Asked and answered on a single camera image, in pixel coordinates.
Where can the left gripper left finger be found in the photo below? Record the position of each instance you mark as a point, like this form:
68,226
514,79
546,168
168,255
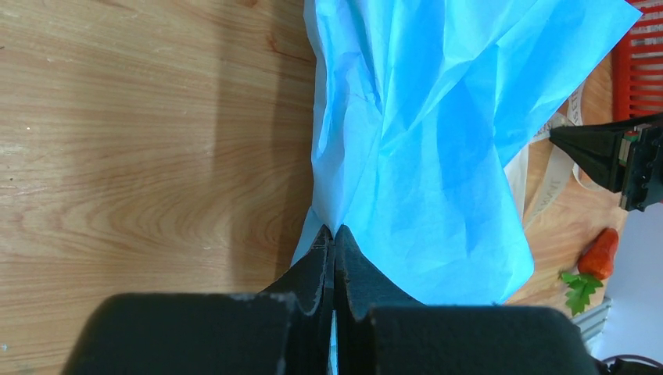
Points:
284,329

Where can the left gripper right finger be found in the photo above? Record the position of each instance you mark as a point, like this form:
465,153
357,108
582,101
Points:
383,330

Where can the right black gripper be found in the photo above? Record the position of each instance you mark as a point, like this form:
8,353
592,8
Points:
624,156

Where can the red shopping basket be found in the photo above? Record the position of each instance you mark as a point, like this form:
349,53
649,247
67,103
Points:
637,65

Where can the toy carrot with leaves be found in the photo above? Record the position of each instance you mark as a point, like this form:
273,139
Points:
593,267

